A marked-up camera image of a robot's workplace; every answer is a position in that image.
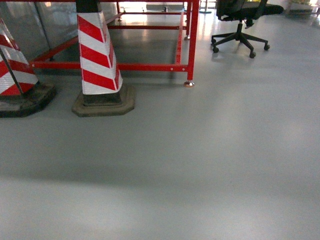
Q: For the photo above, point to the black office chair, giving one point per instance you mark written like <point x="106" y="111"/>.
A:
<point x="245" y="12"/>

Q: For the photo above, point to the red metal table frame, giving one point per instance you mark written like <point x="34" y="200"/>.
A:
<point x="184" y="54"/>

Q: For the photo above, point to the red white cone middle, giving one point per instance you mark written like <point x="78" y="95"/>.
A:
<point x="103" y="91"/>

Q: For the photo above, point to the red white cone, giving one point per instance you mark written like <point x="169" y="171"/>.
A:
<point x="103" y="91"/>
<point x="21" y="93"/>

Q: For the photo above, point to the red white cone left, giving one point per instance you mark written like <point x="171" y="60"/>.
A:
<point x="21" y="93"/>

